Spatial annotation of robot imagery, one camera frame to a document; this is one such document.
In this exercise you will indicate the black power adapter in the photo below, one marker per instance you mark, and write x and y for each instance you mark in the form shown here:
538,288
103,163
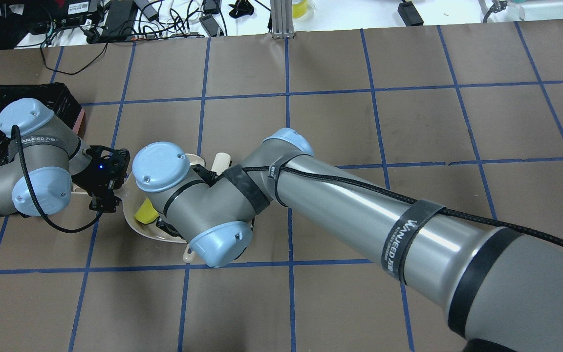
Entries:
118,21

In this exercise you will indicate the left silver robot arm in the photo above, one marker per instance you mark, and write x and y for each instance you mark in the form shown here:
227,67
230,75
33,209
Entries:
47,159

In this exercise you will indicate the yellow tape roll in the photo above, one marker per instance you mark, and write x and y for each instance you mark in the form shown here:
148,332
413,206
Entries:
299,8

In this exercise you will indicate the beige hand brush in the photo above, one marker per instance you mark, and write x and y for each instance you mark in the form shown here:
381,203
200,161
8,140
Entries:
221,162

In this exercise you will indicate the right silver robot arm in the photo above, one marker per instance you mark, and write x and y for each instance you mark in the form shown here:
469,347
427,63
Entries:
500,285

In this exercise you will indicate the beige plastic dustpan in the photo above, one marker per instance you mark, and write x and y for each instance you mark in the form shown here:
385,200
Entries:
129,199

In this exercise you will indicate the yellow green sponge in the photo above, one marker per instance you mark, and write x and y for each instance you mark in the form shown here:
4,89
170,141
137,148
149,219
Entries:
146,213

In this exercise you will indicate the aluminium frame post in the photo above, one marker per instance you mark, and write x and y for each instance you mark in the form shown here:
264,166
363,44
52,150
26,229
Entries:
281,19

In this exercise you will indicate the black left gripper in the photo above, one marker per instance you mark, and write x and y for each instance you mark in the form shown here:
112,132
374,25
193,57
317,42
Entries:
86,179

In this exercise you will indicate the black small adapter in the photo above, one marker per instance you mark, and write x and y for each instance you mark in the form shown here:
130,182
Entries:
409,14

